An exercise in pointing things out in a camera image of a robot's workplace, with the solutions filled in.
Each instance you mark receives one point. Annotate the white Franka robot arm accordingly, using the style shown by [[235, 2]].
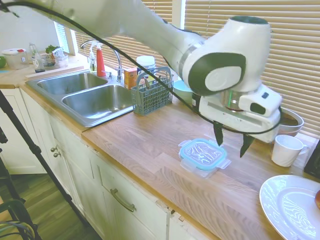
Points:
[[225, 62]]

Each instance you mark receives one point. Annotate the round metal cabinet knob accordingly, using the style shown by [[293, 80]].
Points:
[[53, 149], [57, 154]]

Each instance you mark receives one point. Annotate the red fruit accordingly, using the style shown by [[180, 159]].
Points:
[[318, 198]]

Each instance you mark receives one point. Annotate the mint green bowl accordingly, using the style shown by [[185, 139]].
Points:
[[180, 87]]

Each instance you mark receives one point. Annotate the black toaster oven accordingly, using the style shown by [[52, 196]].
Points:
[[313, 161]]

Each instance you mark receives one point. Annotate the maroon wrist mount plate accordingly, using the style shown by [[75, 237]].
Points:
[[234, 109]]

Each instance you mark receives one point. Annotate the orange cardboard box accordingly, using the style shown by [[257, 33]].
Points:
[[130, 78]]

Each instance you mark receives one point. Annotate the chrome sink sprayer cap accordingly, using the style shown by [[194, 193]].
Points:
[[110, 75]]

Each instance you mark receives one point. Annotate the metal cutlery piece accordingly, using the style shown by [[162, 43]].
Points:
[[147, 84], [166, 73], [172, 77]]

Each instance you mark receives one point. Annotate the clear container with greens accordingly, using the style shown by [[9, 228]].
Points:
[[56, 58]]

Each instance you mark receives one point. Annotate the white dinner plate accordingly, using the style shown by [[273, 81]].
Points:
[[287, 207]]

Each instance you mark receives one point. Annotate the red dish soap bottle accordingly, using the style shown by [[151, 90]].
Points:
[[101, 65]]

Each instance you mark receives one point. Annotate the stainless steel double sink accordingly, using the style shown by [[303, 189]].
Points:
[[95, 105]]

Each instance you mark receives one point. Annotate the grey bowl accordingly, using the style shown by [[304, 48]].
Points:
[[292, 120]]

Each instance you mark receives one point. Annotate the pink bowl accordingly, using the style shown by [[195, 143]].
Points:
[[295, 133]]

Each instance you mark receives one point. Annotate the clear plastic container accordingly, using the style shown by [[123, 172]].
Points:
[[200, 174]]

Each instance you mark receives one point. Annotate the green fruit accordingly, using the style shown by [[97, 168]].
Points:
[[2, 62]]

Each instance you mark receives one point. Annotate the grey plastic cutlery basket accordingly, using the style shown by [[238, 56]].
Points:
[[150, 105]]

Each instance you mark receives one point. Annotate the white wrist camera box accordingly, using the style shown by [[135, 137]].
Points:
[[262, 105]]

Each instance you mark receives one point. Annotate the black tripod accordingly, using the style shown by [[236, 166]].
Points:
[[32, 147]]

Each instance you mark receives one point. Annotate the white narrow window blind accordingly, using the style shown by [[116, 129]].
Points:
[[61, 35]]

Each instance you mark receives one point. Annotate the glass bottle with dark liquid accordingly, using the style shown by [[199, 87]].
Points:
[[37, 62]]

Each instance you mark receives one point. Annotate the white wipes canister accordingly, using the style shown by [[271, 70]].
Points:
[[146, 63]]

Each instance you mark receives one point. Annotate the chrome kitchen faucet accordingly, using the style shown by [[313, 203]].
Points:
[[117, 60]]

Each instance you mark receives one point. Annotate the white kitchen base cabinet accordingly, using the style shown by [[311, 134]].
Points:
[[75, 175]]

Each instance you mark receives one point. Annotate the white ribbed cup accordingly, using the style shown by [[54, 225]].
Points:
[[285, 152]]

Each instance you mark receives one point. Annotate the clear lid with teal seal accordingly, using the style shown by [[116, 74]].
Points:
[[202, 153]]

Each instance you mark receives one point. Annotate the beige window blind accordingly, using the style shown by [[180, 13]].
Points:
[[140, 25], [295, 50]]

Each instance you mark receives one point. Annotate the clear soap dispenser bottle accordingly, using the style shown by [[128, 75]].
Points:
[[92, 65]]

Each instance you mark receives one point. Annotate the wooden strip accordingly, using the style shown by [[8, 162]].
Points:
[[55, 71]]

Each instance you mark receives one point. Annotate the clear tub with white lid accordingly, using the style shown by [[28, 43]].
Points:
[[15, 60]]

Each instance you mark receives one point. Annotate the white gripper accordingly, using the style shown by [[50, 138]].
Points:
[[250, 125]]

